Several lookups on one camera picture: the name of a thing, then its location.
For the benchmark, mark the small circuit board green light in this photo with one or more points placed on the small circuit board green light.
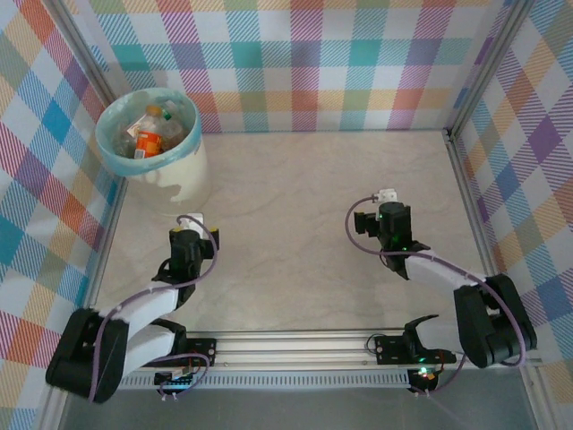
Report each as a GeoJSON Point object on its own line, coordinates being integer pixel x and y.
{"type": "Point", "coordinates": [425, 375]}
{"type": "Point", "coordinates": [174, 383]}

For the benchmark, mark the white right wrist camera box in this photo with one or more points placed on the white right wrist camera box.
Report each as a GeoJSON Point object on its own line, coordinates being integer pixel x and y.
{"type": "Point", "coordinates": [387, 195]}

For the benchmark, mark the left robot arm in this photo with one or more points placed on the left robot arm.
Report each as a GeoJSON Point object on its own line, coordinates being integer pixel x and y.
{"type": "Point", "coordinates": [143, 309]}

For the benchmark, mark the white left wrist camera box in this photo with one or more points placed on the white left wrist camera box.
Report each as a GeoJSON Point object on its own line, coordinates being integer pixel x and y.
{"type": "Point", "coordinates": [196, 220]}

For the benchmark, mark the small orange label bottle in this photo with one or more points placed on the small orange label bottle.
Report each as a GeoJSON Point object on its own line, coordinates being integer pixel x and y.
{"type": "Point", "coordinates": [149, 142]}

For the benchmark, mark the white bin with teal liner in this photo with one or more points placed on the white bin with teal liner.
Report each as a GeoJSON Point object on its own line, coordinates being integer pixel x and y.
{"type": "Point", "coordinates": [105, 150]}

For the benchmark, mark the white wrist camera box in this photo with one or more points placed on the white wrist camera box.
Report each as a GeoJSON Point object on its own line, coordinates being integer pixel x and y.
{"type": "Point", "coordinates": [196, 220]}
{"type": "Point", "coordinates": [387, 195]}

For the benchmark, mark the aluminium frame floor rail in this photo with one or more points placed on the aluminium frame floor rail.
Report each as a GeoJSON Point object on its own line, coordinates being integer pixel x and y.
{"type": "Point", "coordinates": [109, 215]}
{"type": "Point", "coordinates": [463, 179]}

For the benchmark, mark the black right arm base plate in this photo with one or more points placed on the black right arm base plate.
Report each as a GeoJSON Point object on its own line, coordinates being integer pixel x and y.
{"type": "Point", "coordinates": [387, 349]}

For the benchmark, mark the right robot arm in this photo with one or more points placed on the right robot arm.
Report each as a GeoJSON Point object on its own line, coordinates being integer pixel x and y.
{"type": "Point", "coordinates": [438, 271]}

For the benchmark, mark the aluminium frame post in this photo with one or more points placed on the aluminium frame post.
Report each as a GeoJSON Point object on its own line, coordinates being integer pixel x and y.
{"type": "Point", "coordinates": [489, 67]}
{"type": "Point", "coordinates": [51, 416]}
{"type": "Point", "coordinates": [539, 403]}
{"type": "Point", "coordinates": [86, 54]}

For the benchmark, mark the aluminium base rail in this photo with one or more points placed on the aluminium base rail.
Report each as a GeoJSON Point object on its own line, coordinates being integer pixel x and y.
{"type": "Point", "coordinates": [291, 351]}

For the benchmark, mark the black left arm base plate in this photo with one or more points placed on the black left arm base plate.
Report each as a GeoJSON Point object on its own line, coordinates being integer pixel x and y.
{"type": "Point", "coordinates": [201, 351]}

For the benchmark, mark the white waste bin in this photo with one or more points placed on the white waste bin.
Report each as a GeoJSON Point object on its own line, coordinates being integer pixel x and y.
{"type": "Point", "coordinates": [188, 179]}

